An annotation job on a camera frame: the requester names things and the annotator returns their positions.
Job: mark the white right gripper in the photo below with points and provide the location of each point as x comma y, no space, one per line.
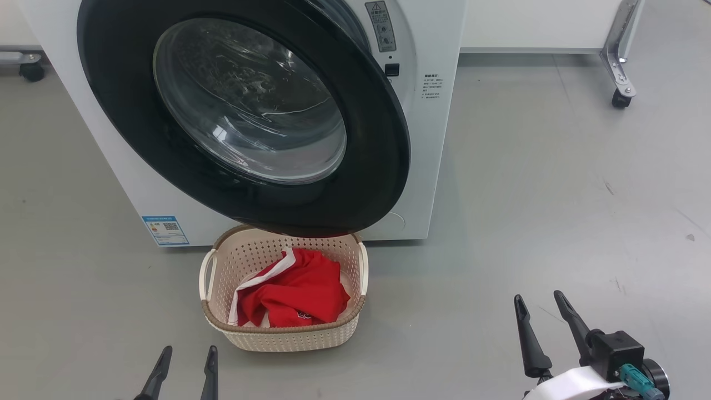
577,386

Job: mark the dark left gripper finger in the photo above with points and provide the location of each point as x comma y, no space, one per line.
155,378
210,378

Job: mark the red white garment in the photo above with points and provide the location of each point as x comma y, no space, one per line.
300,289

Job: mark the black glass washer door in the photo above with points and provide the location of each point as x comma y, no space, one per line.
111,66

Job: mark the cream perforated laundry basket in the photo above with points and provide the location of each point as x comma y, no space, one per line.
289,339

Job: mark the white front-load washing machine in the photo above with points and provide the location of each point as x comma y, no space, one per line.
433,166

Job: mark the blue energy label sticker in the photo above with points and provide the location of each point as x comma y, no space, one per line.
165,230

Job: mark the round white filter cover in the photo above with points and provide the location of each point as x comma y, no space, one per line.
397,221

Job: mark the metal leg with caster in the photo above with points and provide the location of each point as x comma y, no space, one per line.
619,61

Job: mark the white furniture panel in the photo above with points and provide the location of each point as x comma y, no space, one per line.
533,25

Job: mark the grey trolley caster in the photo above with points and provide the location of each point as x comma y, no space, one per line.
30,69

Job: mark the grey warning sticker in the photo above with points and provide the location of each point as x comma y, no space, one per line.
381,26

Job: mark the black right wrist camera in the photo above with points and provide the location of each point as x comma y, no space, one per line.
616,350

